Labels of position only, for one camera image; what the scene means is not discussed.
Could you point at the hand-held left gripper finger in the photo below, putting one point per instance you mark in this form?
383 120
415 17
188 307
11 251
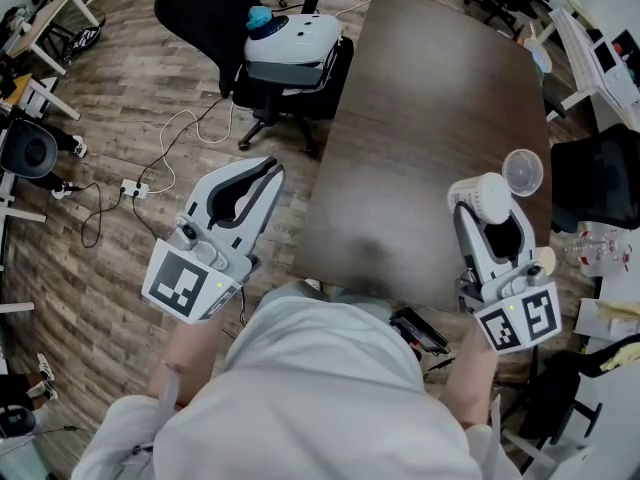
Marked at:
200 195
262 203

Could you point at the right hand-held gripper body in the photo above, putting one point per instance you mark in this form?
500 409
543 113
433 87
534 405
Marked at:
520 318

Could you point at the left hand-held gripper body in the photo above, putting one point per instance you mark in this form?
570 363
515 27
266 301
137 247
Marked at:
175 278

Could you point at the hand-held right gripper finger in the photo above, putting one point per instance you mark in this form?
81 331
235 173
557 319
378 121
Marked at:
472 240
526 233

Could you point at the white cotton swab container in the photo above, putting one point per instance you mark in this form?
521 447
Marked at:
482 195

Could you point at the clear round container lid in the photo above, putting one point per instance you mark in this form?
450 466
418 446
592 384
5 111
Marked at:
522 173

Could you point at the person's right forearm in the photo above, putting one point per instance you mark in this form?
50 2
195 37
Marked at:
470 383

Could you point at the person's left forearm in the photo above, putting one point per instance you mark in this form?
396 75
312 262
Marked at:
190 353

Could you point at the small beige cup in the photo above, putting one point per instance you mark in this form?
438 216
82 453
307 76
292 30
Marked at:
548 259

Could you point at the white power strip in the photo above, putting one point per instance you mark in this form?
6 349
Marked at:
134 188

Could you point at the clear plastic bottles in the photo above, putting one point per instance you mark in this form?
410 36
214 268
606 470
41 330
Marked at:
595 248

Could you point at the black chair with white base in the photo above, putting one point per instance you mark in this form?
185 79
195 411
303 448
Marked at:
560 393

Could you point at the cardboard box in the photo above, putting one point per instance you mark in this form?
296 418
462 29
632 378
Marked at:
607 318

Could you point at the black mesh chair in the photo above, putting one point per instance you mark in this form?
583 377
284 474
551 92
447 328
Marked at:
597 178

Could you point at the person's white shoe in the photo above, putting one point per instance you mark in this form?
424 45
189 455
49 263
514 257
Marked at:
62 191
80 146
313 284

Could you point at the person's grey trousers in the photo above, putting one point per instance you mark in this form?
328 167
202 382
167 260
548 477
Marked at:
295 298

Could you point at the black flat device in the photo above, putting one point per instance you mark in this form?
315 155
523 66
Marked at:
419 329

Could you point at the yellow cloth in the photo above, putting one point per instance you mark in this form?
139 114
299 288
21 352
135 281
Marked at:
625 355

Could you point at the white rounded device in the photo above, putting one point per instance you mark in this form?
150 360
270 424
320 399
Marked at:
300 35

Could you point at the black round-backed chair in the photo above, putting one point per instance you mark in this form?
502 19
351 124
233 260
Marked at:
27 148

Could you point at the black office chair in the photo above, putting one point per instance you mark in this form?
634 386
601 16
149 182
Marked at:
200 13

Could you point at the blue cloth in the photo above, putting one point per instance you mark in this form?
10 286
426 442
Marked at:
259 16

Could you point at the person's white shirt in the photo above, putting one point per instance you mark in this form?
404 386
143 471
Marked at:
310 408

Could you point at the black bag with white print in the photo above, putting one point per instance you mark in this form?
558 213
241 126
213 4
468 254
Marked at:
82 40

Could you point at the white desk with wooden top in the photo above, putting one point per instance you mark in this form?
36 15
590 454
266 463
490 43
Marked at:
47 18

